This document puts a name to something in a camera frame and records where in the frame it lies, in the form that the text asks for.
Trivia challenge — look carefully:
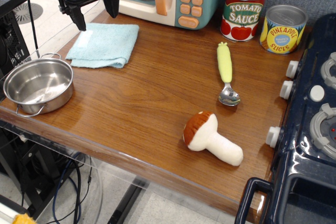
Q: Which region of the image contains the black table leg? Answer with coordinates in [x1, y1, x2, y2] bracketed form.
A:
[107, 177, 149, 224]

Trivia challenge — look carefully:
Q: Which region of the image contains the blue cable under table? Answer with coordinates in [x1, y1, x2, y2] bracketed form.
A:
[52, 155, 92, 224]

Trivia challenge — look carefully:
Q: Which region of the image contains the yellow object at corner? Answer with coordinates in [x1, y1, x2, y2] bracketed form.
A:
[12, 214, 36, 224]

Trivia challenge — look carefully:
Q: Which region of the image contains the tomato sauce can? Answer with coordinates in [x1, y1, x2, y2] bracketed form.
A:
[220, 0, 265, 41]

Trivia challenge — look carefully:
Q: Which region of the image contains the black cable under table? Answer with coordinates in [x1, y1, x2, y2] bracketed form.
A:
[47, 155, 92, 224]

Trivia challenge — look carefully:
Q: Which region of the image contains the pineapple slices can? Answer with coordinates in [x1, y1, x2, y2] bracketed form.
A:
[259, 5, 308, 55]

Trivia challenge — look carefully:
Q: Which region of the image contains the stainless steel pot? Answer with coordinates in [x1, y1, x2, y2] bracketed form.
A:
[3, 54, 74, 118]

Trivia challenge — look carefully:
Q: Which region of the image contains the white stove knob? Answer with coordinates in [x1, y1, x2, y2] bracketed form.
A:
[266, 126, 281, 148]
[280, 80, 293, 100]
[286, 60, 299, 79]

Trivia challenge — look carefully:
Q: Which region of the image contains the plush brown white mushroom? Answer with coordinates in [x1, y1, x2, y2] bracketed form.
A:
[183, 111, 244, 166]

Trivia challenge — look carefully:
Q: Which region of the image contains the white stove knob bottom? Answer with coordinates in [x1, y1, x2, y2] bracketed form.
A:
[266, 126, 281, 148]

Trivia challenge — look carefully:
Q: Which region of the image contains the white stove knob middle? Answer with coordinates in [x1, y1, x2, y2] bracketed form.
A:
[280, 80, 293, 100]

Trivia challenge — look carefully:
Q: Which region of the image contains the light blue folded towel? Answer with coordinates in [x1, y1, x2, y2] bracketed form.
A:
[66, 23, 139, 69]

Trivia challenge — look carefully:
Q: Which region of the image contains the white stove knob top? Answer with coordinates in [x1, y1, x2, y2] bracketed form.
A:
[286, 60, 299, 79]

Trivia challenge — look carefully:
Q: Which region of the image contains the dark blue toy stove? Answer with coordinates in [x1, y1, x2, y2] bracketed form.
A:
[235, 14, 335, 223]

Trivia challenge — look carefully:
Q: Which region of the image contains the spoon with green handle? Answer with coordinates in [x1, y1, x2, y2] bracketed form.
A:
[217, 42, 240, 106]

